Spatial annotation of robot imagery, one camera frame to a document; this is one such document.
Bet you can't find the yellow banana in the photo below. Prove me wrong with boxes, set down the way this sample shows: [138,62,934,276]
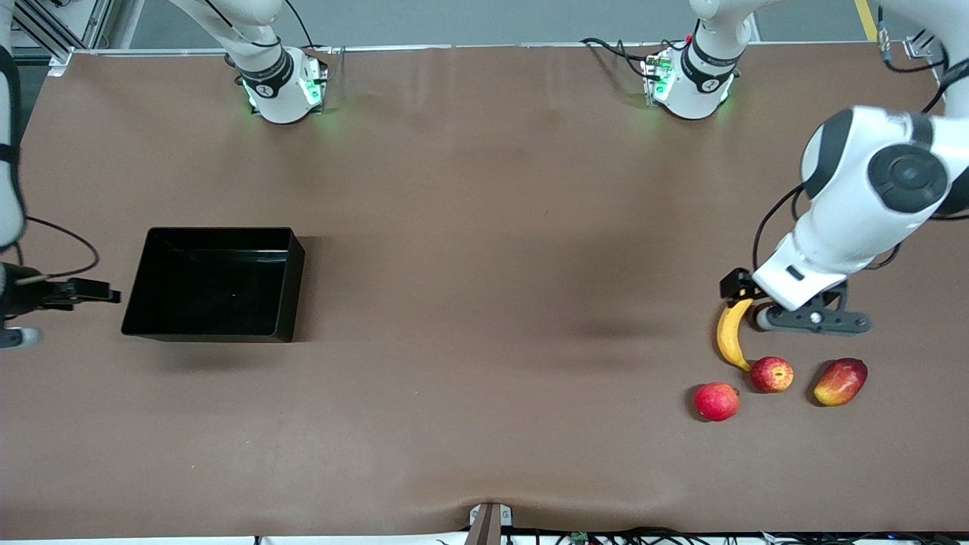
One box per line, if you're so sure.
[716,298,755,372]

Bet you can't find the red yellow-streaked apple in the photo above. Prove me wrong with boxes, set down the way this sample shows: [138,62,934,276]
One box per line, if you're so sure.
[750,356,795,394]

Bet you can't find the black plastic box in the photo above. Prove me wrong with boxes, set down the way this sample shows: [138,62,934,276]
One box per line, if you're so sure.
[120,226,306,344]

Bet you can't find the red yellow mango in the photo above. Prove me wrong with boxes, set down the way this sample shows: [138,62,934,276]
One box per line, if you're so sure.
[813,357,869,407]

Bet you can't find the brown table cover mat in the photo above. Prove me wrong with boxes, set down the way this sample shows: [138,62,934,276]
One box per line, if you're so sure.
[0,42,969,540]

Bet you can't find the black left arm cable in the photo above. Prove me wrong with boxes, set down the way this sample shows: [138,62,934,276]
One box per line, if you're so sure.
[753,4,969,273]

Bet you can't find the black table edge cables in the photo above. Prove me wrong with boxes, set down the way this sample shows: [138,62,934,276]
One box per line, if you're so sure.
[435,526,969,545]

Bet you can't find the aluminium frame profile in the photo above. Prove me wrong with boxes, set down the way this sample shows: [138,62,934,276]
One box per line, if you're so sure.
[0,0,114,73]
[905,0,969,61]

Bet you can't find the black left base cable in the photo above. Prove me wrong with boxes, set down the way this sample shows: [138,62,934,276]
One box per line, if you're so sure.
[581,36,667,80]

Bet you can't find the black base cable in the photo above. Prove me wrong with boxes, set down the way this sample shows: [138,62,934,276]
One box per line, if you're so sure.
[284,0,338,58]
[581,36,667,80]

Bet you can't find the black right base cable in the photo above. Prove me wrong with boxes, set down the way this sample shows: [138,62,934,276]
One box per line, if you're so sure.
[284,0,338,58]

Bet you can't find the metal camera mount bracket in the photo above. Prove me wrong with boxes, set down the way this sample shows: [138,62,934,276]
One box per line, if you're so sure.
[467,502,514,545]

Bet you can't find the metal table edge rail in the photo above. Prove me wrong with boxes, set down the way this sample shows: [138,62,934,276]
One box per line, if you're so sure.
[49,42,909,58]

